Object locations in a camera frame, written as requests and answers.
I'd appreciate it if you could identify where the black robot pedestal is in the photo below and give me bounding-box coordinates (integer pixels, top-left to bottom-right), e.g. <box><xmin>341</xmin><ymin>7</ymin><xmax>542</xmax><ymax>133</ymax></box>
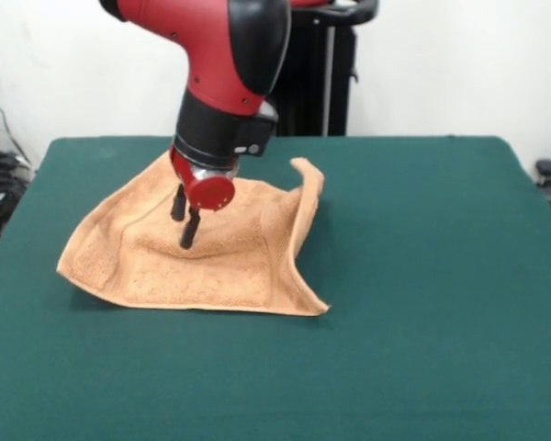
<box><xmin>270</xmin><ymin>0</ymin><xmax>380</xmax><ymax>138</ymax></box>

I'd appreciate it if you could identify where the black cable bundle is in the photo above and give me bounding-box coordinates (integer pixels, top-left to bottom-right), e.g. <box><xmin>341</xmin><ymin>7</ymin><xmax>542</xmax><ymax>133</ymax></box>
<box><xmin>0</xmin><ymin>151</ymin><xmax>33</xmax><ymax>243</ymax></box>

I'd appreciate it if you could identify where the grey wall cable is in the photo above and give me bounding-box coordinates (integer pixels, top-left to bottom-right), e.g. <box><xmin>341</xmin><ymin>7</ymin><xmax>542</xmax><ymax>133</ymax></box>
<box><xmin>0</xmin><ymin>85</ymin><xmax>31</xmax><ymax>166</ymax></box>

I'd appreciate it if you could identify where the dark green tablecloth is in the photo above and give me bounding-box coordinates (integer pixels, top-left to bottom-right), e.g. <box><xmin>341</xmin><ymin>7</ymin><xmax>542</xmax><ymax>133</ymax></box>
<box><xmin>0</xmin><ymin>134</ymin><xmax>551</xmax><ymax>441</ymax></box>

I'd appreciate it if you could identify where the tan terry towel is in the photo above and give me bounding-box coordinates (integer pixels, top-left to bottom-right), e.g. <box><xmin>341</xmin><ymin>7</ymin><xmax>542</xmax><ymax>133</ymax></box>
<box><xmin>55</xmin><ymin>156</ymin><xmax>332</xmax><ymax>318</ymax></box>

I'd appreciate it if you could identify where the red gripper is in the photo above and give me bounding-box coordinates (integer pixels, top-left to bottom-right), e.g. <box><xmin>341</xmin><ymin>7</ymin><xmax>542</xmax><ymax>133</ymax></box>
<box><xmin>167</xmin><ymin>145</ymin><xmax>237</xmax><ymax>251</ymax></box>

